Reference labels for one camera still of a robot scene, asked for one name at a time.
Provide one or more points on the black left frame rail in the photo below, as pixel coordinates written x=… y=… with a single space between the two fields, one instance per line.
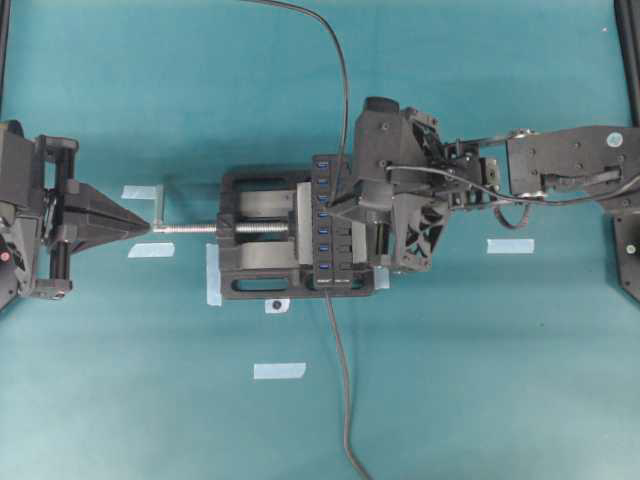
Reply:
x=5 y=11

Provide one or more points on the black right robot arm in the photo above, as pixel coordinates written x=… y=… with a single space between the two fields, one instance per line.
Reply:
x=561 y=168

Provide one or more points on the black right frame rail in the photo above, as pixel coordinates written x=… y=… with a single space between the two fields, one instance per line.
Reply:
x=627 y=24

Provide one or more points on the blue tape strip left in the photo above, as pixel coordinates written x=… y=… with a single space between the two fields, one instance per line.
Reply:
x=152 y=250

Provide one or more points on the blue tape strip right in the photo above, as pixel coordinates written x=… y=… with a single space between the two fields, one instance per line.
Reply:
x=511 y=246

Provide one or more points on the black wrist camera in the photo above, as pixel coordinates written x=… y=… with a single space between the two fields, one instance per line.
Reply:
x=382 y=137

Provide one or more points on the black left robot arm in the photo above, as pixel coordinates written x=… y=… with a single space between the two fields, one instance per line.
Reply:
x=47 y=215

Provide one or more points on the black frame rail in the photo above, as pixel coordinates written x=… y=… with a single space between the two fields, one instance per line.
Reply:
x=5 y=11
x=627 y=24

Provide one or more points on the blue tape strip bottom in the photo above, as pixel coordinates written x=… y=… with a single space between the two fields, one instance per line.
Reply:
x=279 y=371

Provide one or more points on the black multiport USB hub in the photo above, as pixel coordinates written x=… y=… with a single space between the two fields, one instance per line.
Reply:
x=331 y=237

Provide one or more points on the white sticker with dark dot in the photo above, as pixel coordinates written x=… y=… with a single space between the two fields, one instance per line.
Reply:
x=277 y=306

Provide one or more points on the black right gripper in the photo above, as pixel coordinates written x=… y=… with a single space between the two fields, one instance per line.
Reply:
x=397 y=224

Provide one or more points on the silver vise crank handle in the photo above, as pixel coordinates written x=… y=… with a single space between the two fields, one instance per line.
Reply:
x=160 y=226

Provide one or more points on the blue tape left of vise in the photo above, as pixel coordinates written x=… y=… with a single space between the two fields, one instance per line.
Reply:
x=213 y=276

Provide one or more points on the blue tape strip near crank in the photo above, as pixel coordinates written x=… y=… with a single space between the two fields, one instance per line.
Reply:
x=140 y=192

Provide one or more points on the black bench vise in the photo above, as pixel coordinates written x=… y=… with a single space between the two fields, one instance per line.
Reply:
x=264 y=234

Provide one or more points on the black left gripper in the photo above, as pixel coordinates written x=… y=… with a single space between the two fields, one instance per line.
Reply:
x=35 y=190

